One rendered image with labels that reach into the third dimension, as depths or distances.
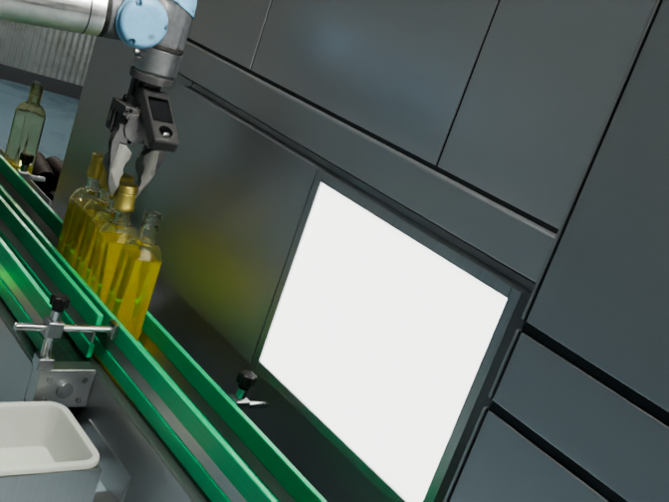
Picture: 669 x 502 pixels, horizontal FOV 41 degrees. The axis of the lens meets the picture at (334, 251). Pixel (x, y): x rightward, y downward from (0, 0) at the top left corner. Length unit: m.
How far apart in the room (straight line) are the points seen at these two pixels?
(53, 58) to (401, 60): 7.13
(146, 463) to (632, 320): 0.93
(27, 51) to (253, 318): 6.98
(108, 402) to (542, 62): 0.84
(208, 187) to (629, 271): 1.11
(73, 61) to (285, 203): 6.99
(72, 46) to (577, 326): 7.84
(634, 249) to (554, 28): 0.59
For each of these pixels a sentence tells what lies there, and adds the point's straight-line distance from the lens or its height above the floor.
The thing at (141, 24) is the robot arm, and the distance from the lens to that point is 1.33.
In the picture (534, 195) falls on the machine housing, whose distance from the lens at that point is 1.13.
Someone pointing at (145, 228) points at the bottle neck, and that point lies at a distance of 1.52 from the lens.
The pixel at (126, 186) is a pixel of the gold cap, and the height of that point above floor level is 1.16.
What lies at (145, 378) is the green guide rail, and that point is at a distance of 1.43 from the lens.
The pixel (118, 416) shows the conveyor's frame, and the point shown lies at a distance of 1.46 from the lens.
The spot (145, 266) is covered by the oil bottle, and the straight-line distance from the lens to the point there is 1.53.
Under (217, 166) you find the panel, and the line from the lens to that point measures 1.60.
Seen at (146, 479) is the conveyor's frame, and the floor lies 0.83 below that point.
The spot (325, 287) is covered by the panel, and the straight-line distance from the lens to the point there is 1.34.
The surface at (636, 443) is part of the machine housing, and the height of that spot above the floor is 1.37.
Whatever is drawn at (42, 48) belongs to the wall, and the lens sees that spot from 8.33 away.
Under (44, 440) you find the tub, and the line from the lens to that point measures 1.52.
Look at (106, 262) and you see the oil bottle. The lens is 1.57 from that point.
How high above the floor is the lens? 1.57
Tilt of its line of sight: 15 degrees down
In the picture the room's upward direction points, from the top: 20 degrees clockwise
